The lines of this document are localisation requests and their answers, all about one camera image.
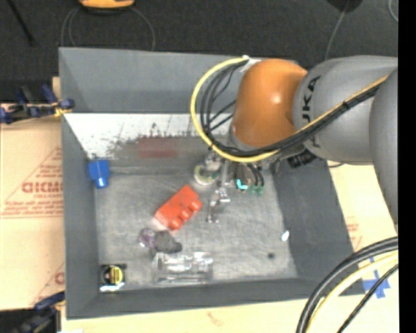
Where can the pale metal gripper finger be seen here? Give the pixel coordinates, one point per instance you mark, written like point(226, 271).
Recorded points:
point(213, 209)

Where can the red toy brick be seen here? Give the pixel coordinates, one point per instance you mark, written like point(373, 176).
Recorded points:
point(179, 206)

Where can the grey metal bin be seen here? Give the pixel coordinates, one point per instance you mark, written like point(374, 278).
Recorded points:
point(229, 248)

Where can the dark grey lumpy thing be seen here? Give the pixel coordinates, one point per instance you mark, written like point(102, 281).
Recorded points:
point(167, 243)

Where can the clear plastic block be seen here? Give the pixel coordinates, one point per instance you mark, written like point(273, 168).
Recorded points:
point(182, 267)

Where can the clear purple small thing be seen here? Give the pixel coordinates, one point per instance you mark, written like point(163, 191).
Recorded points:
point(147, 237)

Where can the small white oval thing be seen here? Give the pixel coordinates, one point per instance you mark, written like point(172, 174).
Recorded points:
point(285, 236)

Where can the blue toy brick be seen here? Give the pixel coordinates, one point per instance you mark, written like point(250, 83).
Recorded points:
point(98, 172)

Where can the black and yellow tape measure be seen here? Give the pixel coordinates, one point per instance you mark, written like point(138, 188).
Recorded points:
point(113, 275)

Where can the brown cardboard board red print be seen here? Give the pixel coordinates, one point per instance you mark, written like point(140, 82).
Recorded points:
point(27, 227)

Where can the black cylinder on white bracket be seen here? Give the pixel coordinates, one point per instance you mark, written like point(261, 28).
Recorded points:
point(301, 160)

